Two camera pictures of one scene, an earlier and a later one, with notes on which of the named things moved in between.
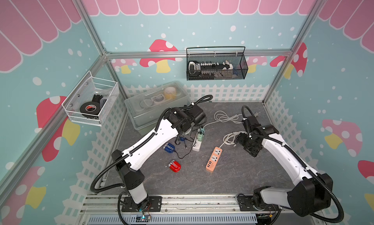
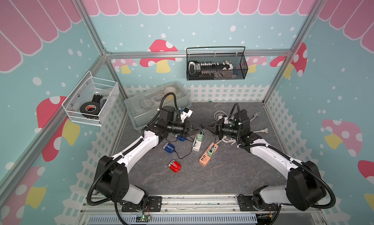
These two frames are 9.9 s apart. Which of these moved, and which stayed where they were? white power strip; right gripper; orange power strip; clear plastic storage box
Moved: right gripper; orange power strip
Stayed: clear plastic storage box; white power strip
